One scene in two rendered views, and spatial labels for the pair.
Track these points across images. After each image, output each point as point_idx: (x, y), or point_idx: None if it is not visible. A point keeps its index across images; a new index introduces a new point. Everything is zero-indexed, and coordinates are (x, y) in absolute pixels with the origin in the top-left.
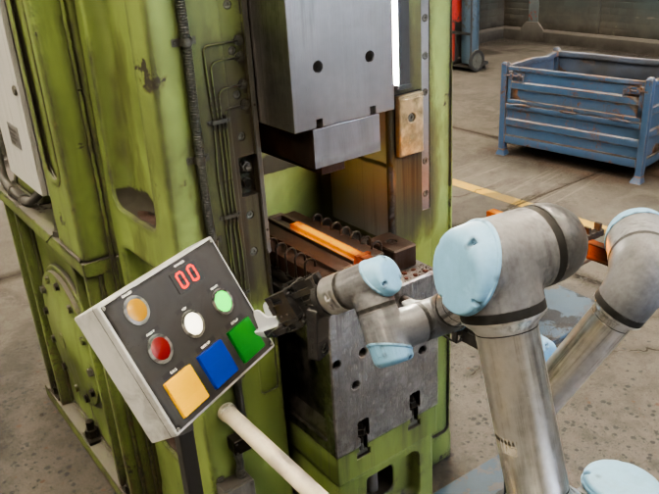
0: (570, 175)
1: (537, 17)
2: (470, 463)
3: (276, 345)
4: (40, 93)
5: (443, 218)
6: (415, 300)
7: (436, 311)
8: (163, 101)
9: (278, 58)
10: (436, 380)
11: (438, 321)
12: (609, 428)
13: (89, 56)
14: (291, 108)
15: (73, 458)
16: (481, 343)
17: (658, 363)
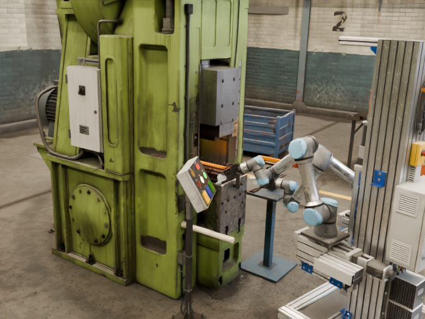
0: (246, 159)
1: None
2: (246, 256)
3: None
4: (116, 112)
5: (240, 159)
6: (253, 176)
7: (274, 170)
8: (179, 114)
9: (212, 102)
10: (245, 214)
11: (274, 173)
12: (291, 242)
13: (138, 100)
14: (215, 118)
15: (82, 272)
16: (300, 165)
17: (301, 222)
